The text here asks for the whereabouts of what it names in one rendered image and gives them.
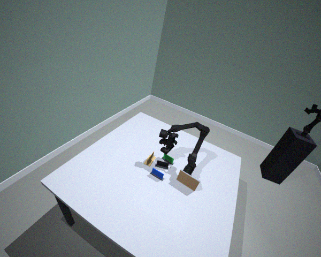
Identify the green notched board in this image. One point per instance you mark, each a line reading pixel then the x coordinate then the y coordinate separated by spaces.
pixel 170 159

